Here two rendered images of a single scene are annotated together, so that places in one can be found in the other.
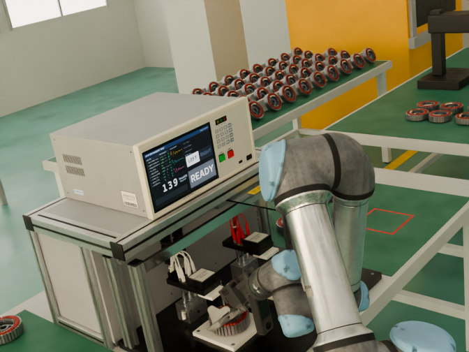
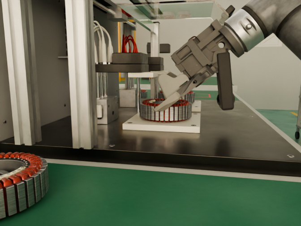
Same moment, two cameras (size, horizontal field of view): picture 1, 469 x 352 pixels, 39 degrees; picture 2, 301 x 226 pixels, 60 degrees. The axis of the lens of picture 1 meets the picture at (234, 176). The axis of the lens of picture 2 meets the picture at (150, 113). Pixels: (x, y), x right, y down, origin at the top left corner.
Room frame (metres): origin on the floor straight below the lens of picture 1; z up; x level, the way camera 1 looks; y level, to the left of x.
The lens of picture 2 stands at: (1.08, 0.40, 0.89)
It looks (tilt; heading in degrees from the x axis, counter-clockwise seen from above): 10 degrees down; 328
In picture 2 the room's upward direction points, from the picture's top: straight up
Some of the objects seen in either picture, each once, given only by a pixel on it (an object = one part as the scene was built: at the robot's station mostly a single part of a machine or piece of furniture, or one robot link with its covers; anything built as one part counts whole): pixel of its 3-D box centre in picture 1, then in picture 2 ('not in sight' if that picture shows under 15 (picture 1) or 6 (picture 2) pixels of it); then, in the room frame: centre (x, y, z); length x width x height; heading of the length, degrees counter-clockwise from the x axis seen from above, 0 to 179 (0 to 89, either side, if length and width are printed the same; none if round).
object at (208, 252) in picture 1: (186, 243); (79, 56); (1.80, 0.18, 0.92); 0.66 x 0.01 x 0.30; 136
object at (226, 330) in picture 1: (229, 319); (165, 109); (1.53, 0.08, 0.80); 0.11 x 0.11 x 0.04
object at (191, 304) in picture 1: (191, 306); (102, 108); (1.63, 0.18, 0.80); 0.07 x 0.05 x 0.06; 136
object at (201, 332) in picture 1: (230, 327); (165, 120); (1.53, 0.08, 0.78); 0.15 x 0.15 x 0.01; 46
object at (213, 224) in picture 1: (218, 220); (133, 12); (1.69, 0.06, 1.03); 0.62 x 0.01 x 0.03; 136
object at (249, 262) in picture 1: (244, 267); (130, 97); (1.81, 0.01, 0.80); 0.07 x 0.05 x 0.06; 136
